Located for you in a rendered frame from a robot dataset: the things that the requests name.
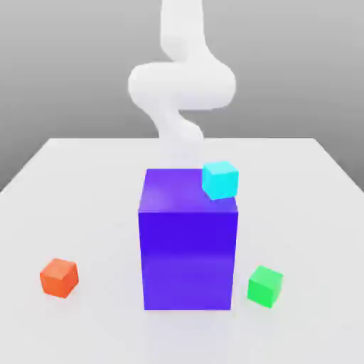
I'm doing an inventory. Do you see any small cyan cube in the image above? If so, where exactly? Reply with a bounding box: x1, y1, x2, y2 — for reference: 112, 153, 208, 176
201, 160, 240, 201

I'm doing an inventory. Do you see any small green cube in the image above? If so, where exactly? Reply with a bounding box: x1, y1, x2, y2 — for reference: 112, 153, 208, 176
246, 264, 284, 309

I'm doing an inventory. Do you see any small orange cube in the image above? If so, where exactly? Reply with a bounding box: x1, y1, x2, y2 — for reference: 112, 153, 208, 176
39, 257, 80, 299

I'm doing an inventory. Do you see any large purple box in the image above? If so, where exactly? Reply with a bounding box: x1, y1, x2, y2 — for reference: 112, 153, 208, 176
137, 168, 239, 311

